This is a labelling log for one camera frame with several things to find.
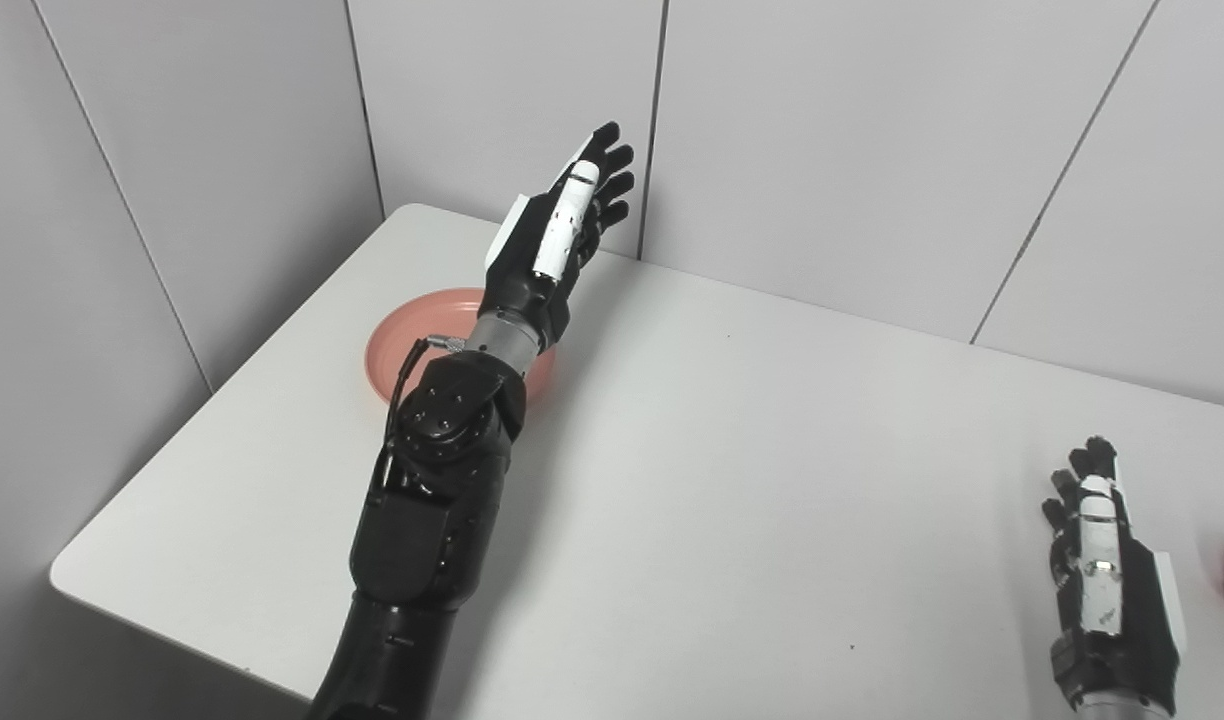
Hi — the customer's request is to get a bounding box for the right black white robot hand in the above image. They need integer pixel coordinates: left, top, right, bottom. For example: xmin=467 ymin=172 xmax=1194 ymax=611
xmin=1041 ymin=436 xmax=1189 ymax=713

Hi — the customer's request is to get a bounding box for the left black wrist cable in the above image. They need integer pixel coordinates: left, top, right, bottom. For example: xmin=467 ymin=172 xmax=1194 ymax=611
xmin=379 ymin=336 xmax=467 ymax=491

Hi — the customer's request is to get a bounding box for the pink round plate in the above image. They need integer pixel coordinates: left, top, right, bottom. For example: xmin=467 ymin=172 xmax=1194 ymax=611
xmin=364 ymin=287 xmax=557 ymax=406

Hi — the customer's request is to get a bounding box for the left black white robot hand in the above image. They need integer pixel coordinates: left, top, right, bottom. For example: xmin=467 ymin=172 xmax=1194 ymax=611
xmin=477 ymin=122 xmax=636 ymax=343

